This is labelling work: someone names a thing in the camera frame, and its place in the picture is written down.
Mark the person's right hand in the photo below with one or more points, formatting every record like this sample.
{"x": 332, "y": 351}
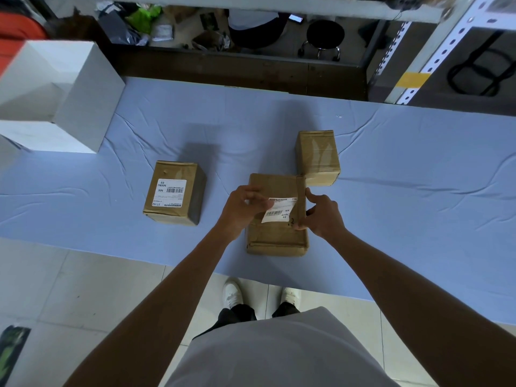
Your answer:
{"x": 324, "y": 219}

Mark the person's left hand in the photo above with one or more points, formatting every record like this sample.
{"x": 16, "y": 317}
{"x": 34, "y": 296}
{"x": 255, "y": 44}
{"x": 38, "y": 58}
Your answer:
{"x": 242, "y": 213}

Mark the white barcode label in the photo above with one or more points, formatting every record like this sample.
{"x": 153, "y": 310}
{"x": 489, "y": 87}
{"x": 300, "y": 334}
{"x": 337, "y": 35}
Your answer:
{"x": 170, "y": 193}
{"x": 280, "y": 211}

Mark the large cardboard box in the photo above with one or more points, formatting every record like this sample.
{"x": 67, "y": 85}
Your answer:
{"x": 276, "y": 239}

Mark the small brown cardboard box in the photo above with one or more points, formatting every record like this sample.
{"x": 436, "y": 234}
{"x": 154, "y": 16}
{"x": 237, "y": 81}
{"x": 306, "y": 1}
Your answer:
{"x": 318, "y": 157}

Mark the medium brown cardboard box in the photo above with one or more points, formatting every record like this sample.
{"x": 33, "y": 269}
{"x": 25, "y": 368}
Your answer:
{"x": 173, "y": 171}

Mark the white bin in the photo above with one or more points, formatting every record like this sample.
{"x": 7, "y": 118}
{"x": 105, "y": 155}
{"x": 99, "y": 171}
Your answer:
{"x": 86, "y": 104}

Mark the person's left forearm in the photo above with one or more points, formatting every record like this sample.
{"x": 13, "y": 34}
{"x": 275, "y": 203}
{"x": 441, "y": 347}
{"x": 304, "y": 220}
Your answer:
{"x": 149, "y": 310}

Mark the person's right forearm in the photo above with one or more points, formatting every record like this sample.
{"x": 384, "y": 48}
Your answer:
{"x": 431, "y": 306}

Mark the person's left white shoe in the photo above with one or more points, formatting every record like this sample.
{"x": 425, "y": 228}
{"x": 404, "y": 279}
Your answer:
{"x": 233, "y": 294}

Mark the person's white shoe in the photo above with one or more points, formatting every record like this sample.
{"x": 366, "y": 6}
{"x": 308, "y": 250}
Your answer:
{"x": 233, "y": 294}
{"x": 291, "y": 296}

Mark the person's right white shoe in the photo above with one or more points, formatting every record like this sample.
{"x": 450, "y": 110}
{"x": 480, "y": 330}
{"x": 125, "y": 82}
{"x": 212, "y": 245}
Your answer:
{"x": 291, "y": 296}

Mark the person's dark trousers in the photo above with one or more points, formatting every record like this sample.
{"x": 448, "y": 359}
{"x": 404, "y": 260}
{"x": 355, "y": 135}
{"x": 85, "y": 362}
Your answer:
{"x": 250, "y": 314}

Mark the person's white shirt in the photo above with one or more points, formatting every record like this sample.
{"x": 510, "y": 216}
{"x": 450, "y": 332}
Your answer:
{"x": 278, "y": 350}

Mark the blue table cloth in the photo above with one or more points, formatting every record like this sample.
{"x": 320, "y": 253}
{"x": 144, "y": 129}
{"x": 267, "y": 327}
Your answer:
{"x": 403, "y": 149}

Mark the yellow tape strip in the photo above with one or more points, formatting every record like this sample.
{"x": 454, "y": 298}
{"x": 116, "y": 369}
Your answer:
{"x": 412, "y": 79}

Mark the black rolling stool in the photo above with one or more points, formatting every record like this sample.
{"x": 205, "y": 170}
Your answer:
{"x": 324, "y": 36}

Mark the small lit phone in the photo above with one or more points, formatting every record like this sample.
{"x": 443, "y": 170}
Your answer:
{"x": 296, "y": 18}

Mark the long gray shelf board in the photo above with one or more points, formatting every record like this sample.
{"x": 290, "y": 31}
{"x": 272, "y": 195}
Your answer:
{"x": 282, "y": 5}

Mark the bright green bag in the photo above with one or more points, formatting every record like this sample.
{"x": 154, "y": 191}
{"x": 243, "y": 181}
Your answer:
{"x": 143, "y": 16}

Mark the gray plastic bag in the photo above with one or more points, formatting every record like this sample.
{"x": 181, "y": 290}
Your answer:
{"x": 119, "y": 28}

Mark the dark green bag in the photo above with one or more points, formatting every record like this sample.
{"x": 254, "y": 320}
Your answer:
{"x": 12, "y": 350}

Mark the red plastic chair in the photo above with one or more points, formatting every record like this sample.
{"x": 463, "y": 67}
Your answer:
{"x": 18, "y": 32}

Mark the white perforated shelf post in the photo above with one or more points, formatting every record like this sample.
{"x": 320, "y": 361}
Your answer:
{"x": 437, "y": 50}
{"x": 390, "y": 48}

